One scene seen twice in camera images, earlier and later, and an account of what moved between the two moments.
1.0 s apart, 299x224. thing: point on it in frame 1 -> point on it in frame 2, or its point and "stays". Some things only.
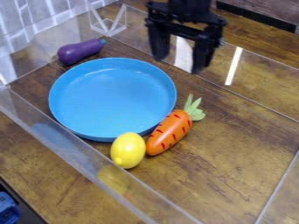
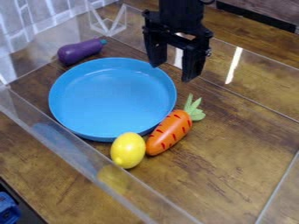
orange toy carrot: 174,127 stays
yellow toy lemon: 127,150 stays
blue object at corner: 11,212 stays
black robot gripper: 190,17 -> 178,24
